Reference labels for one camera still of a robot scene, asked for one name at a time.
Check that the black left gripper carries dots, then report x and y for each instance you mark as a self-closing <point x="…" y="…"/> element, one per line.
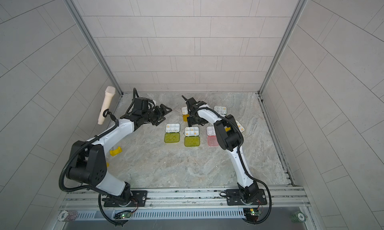
<point x="162" y="107"/>

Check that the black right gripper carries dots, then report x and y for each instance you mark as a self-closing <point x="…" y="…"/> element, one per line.
<point x="191" y="120"/>

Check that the green pillbox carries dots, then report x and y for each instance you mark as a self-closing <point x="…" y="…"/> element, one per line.
<point x="192" y="136"/>
<point x="220" y="110"/>
<point x="172" y="133"/>

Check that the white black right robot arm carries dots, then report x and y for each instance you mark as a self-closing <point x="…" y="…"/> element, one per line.
<point x="231" y="140"/>

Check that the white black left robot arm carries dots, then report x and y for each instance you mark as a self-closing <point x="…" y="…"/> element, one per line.
<point x="87" y="165"/>

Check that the yellow six-slot pillbox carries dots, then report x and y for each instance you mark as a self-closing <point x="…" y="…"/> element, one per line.
<point x="185" y="114"/>

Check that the pink pillbox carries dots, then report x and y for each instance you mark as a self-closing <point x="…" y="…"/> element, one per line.
<point x="212" y="138"/>

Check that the yellow pillbox right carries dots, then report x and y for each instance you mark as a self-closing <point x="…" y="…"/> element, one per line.
<point x="241" y="128"/>

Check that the black microphone stand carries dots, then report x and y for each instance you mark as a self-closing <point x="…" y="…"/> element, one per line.
<point x="107" y="113"/>

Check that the beige microphone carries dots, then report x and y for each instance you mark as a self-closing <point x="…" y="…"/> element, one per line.
<point x="109" y="94"/>

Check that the yellow plastic piece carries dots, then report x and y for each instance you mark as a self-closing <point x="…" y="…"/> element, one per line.
<point x="116" y="151"/>

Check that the left green circuit board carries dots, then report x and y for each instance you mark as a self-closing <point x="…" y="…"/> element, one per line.
<point x="123" y="215"/>

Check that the green circuit board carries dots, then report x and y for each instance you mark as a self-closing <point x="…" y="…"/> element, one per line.
<point x="251" y="215"/>
<point x="123" y="215"/>

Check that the right green circuit board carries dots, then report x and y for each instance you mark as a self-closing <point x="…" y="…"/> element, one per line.
<point x="251" y="215"/>

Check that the left poker chip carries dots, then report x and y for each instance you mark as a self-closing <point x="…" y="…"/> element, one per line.
<point x="67" y="216"/>

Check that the poker chip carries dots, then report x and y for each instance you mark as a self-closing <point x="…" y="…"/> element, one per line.
<point x="298" y="217"/>
<point x="67" y="216"/>

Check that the right poker chip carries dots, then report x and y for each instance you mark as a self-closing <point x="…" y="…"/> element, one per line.
<point x="298" y="217"/>

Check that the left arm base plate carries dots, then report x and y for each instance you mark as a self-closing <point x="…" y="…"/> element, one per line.
<point x="135" y="199"/>

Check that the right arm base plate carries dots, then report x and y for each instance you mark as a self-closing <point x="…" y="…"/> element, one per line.
<point x="240" y="197"/>

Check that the aluminium rail frame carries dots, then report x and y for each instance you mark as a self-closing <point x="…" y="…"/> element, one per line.
<point x="197" y="198"/>

